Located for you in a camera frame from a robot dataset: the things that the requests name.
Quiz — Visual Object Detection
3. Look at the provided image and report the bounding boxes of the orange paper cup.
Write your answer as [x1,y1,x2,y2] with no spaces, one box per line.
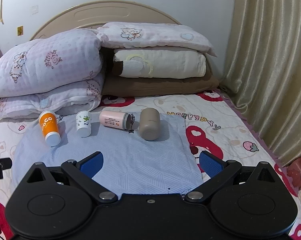
[39,111,61,147]

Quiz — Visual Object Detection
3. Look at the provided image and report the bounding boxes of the small white printed paper cup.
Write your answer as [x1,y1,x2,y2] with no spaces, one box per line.
[76,111,91,138]

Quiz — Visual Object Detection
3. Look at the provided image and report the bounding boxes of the beige tumbler cup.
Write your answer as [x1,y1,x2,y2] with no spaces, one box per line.
[139,108,160,141]

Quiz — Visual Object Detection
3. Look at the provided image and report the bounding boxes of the cartoon bear bed sheet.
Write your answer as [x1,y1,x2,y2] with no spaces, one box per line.
[0,91,297,239]

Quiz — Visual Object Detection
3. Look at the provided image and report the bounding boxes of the light blue cloth mat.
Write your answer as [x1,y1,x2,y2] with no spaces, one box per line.
[12,114,203,196]

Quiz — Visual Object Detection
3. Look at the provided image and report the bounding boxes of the brown folded blanket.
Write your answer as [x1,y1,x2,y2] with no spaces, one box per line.
[102,63,219,97]

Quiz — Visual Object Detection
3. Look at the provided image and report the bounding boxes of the folded pink white quilt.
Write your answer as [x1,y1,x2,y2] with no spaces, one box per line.
[0,29,104,119]

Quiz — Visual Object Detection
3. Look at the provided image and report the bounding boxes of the beige pleated curtain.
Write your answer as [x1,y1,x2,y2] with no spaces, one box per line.
[222,0,301,165]

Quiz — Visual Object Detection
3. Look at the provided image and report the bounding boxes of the cream folded blanket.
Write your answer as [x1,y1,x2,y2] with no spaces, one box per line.
[114,47,206,79]

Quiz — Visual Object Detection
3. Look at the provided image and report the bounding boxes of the beige wooden headboard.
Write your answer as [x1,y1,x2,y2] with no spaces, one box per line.
[31,0,180,40]

